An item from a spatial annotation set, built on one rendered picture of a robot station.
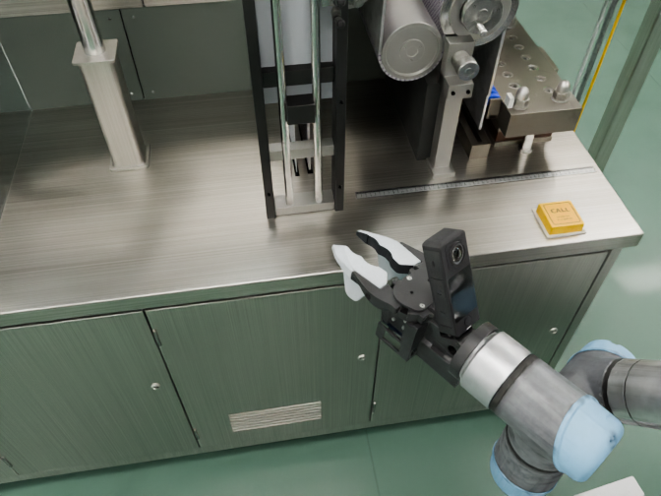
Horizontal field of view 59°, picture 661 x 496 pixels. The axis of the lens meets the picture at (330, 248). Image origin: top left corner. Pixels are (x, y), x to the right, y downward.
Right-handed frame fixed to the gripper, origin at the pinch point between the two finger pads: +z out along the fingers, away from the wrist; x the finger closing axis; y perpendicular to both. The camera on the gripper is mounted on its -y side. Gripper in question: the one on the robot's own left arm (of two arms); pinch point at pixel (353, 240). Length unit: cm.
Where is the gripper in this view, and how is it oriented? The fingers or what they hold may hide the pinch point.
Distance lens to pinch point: 72.7
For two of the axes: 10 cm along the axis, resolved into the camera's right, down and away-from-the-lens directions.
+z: -6.8, -5.5, 4.8
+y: -1.0, 7.2, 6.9
